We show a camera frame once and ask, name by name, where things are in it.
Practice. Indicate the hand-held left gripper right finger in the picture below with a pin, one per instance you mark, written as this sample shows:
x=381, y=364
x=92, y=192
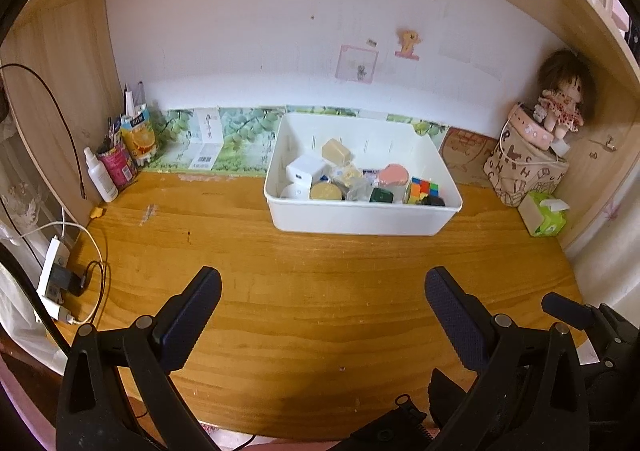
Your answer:
x=455, y=321

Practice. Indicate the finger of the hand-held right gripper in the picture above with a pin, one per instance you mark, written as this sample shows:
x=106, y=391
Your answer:
x=567, y=309

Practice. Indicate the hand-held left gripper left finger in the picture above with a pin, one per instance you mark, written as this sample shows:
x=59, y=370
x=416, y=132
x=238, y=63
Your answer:
x=192, y=316

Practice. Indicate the black plug adapter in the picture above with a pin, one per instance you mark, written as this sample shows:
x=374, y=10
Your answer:
x=434, y=201

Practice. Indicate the colourful puzzle cube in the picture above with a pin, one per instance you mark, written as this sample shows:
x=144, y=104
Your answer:
x=422, y=188

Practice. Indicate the small green box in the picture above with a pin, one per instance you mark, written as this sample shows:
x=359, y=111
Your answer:
x=382, y=196

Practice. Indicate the white plastic storage bin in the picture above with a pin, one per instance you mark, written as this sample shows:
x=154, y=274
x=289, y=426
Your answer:
x=350, y=221

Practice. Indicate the pink correction tape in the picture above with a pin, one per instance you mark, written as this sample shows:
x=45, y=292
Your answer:
x=392, y=176

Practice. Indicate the clear plastic box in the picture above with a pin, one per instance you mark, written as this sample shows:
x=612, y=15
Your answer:
x=352, y=183

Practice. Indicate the white plug charger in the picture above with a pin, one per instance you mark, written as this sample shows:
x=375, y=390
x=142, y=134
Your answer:
x=305, y=170

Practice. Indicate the small cream block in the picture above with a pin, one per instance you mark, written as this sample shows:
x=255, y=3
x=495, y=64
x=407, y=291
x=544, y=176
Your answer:
x=337, y=152

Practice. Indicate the green tissue pack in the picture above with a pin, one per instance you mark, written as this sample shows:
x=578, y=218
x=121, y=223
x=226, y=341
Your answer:
x=542, y=216

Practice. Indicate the black charger on power strip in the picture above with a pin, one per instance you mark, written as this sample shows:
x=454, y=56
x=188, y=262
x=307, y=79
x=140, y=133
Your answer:
x=67, y=279

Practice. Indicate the small yellow item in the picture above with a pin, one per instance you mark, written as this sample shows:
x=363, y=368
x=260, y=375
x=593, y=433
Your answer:
x=98, y=212

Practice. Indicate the beige patterned fabric bag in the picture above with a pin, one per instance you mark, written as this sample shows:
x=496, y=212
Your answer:
x=520, y=171

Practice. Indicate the white power strip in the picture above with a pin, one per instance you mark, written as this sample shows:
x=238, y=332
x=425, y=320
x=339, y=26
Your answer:
x=50, y=276

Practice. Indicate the pink garment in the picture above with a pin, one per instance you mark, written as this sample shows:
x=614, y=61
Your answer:
x=280, y=443

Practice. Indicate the small white box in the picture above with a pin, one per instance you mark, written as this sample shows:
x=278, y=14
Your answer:
x=560, y=148

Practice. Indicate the white plastic bottle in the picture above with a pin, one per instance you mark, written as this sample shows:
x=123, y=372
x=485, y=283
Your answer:
x=102, y=178

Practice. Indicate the brown printed poster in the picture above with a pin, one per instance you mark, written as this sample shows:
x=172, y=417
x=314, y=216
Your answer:
x=470, y=156

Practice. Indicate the red can pen holder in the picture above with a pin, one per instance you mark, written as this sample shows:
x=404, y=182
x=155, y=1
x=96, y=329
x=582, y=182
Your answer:
x=117, y=166

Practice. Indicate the orange juice carton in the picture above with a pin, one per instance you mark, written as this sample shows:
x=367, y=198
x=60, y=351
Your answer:
x=140, y=136

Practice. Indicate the green leaf printed cardboard strip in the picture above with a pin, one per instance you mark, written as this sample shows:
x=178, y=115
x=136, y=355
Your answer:
x=240, y=131

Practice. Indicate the bundle of pens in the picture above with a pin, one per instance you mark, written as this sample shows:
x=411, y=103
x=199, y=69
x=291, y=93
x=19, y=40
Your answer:
x=114, y=133

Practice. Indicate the brown-haired rag doll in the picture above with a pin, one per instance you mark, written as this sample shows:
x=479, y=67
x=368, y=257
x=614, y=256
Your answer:
x=562, y=91

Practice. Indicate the white lace curtain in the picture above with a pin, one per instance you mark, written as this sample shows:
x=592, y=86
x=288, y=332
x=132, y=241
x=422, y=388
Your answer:
x=20, y=181

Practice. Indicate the wooden desk hutch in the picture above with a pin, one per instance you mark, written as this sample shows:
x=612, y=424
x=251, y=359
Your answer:
x=65, y=81

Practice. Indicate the pink square wall note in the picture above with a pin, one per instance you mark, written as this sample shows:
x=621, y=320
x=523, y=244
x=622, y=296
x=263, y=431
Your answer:
x=356, y=63

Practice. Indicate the orange cartoon wall sticker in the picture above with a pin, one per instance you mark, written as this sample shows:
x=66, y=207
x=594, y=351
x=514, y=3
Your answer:
x=407, y=43

